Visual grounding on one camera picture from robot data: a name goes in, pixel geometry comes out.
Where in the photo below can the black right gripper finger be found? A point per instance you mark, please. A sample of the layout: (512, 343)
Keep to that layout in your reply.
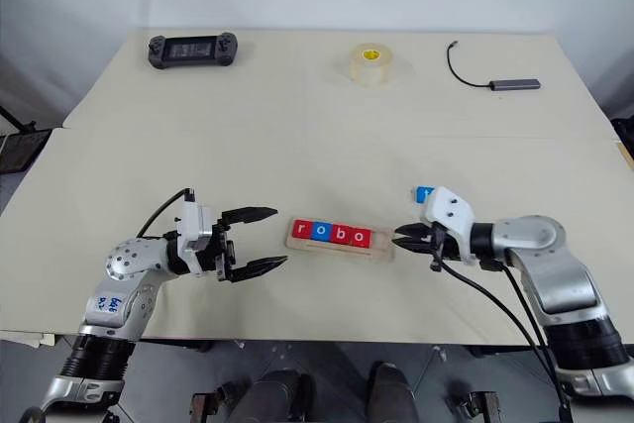
(417, 232)
(416, 244)

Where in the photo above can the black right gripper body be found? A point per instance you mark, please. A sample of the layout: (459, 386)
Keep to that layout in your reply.
(446, 250)

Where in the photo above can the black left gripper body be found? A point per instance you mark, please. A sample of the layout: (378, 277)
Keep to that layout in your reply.
(220, 252)

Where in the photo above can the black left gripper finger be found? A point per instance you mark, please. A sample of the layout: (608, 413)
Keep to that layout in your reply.
(247, 214)
(257, 268)

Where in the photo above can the wooden letter tray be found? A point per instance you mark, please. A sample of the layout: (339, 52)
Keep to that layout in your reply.
(381, 245)

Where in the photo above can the red letter tile r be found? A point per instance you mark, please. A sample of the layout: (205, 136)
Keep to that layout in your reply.
(301, 230)

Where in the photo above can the red letter tile o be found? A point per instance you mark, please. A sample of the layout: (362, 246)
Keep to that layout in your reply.
(360, 237)

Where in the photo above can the blue letter tile o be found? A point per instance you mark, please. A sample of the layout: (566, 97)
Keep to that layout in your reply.
(320, 232)

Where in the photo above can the red letter tile b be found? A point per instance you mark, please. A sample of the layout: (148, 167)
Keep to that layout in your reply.
(340, 234)

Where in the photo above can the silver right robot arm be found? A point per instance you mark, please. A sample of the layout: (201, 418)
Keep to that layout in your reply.
(535, 235)

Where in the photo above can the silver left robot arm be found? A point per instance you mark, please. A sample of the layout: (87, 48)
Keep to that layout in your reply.
(129, 259)

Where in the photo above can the blue letter tile t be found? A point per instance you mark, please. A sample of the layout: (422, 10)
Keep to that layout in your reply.
(422, 193)

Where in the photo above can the dark rounded shape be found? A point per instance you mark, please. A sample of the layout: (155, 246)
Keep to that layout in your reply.
(277, 395)
(393, 393)

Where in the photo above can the clear tape roll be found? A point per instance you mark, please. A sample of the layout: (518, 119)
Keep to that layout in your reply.
(371, 69)

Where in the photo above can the black handheld game console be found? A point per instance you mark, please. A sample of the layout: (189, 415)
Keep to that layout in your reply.
(190, 50)

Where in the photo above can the beige paper sheets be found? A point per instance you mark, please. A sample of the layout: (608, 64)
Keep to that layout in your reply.
(30, 338)

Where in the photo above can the dark chair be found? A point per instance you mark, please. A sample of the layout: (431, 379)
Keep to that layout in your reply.
(625, 128)

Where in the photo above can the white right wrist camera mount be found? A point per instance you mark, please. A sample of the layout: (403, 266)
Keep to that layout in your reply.
(448, 210)

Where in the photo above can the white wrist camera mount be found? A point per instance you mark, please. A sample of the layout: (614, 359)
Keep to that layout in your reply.
(448, 210)
(190, 220)

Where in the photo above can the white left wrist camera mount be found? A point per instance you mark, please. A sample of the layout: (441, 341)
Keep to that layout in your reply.
(190, 220)

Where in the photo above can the rusty brown metal bracket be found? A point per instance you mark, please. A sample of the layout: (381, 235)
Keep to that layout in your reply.
(204, 408)
(475, 408)

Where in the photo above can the black stand frame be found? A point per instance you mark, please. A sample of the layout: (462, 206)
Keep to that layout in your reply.
(22, 150)

